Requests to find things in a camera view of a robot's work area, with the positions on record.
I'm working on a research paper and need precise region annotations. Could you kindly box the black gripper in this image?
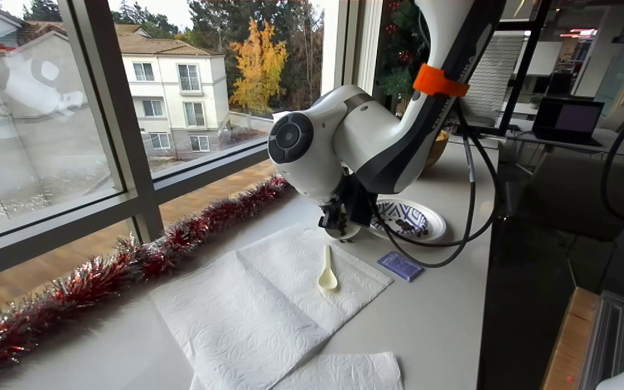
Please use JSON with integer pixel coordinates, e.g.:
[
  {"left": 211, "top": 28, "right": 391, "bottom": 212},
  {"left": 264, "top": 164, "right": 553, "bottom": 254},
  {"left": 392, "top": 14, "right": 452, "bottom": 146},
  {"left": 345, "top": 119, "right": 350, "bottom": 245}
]
[{"left": 319, "top": 175, "right": 378, "bottom": 239}]

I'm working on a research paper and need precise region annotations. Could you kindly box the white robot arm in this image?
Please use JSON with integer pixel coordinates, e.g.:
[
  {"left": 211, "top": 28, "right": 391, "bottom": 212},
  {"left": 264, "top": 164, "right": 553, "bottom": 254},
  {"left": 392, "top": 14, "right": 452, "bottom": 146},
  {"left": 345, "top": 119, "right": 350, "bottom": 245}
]
[{"left": 267, "top": 0, "right": 507, "bottom": 239}]

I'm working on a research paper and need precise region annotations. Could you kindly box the blue patterned bowl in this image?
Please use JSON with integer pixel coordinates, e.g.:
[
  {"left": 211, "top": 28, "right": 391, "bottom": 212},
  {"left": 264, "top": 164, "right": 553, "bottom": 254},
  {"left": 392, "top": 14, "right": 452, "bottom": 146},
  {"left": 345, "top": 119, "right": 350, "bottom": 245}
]
[{"left": 380, "top": 201, "right": 429, "bottom": 239}]

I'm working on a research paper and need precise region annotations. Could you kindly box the blue square packet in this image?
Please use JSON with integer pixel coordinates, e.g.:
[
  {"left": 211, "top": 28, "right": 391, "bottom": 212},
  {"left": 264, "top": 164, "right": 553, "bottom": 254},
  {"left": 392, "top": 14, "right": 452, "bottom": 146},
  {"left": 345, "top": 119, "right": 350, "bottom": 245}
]
[{"left": 380, "top": 252, "right": 422, "bottom": 281}]

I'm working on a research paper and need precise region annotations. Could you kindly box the cream plastic spoon on napkin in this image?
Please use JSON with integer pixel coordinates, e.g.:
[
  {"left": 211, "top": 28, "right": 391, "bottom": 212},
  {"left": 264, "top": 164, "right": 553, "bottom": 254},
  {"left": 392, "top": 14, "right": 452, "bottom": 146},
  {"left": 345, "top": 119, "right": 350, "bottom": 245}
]
[{"left": 316, "top": 245, "right": 341, "bottom": 293}]

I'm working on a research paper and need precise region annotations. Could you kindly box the white paper plate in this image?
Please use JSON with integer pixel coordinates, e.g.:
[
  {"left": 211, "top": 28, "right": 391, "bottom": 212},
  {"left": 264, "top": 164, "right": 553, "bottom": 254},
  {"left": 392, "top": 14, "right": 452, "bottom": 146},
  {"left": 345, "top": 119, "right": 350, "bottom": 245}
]
[{"left": 371, "top": 198, "right": 449, "bottom": 245}]

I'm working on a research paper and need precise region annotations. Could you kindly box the wooden bowl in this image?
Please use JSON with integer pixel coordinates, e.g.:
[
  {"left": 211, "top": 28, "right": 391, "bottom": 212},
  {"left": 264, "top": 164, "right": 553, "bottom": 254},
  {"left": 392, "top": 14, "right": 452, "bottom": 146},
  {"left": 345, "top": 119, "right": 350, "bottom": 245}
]
[{"left": 421, "top": 131, "right": 449, "bottom": 175}]

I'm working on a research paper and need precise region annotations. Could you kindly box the small white paper napkin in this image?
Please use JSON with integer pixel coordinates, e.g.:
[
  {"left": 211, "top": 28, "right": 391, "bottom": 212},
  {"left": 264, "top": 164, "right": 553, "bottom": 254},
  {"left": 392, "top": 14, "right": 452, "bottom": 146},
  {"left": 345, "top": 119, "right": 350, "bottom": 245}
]
[{"left": 274, "top": 351, "right": 403, "bottom": 390}]

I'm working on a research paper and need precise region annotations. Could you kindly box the large white paper napkin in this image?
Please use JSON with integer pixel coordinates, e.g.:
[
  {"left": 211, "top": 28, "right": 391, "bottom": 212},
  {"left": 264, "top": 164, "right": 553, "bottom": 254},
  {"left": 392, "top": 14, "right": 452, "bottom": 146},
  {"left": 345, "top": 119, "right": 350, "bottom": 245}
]
[{"left": 152, "top": 228, "right": 391, "bottom": 390}]

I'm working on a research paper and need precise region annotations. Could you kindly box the black laptop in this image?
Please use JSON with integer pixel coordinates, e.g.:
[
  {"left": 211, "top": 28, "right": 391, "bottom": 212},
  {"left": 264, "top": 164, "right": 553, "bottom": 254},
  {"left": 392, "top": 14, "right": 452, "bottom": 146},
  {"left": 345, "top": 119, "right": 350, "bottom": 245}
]
[{"left": 534, "top": 95, "right": 605, "bottom": 146}]

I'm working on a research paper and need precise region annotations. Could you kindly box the red silver tinsel garland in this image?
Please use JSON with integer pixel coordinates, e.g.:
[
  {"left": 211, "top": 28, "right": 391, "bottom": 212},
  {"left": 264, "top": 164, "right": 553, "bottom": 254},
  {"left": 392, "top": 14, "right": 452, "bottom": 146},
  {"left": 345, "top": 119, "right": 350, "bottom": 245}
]
[{"left": 0, "top": 175, "right": 290, "bottom": 370}]

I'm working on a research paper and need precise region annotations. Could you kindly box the orange cable clamp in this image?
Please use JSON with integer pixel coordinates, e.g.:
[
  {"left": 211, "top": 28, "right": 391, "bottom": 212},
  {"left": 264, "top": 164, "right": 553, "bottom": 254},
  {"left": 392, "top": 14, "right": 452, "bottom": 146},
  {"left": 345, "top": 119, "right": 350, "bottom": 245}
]
[{"left": 412, "top": 63, "right": 468, "bottom": 98}]

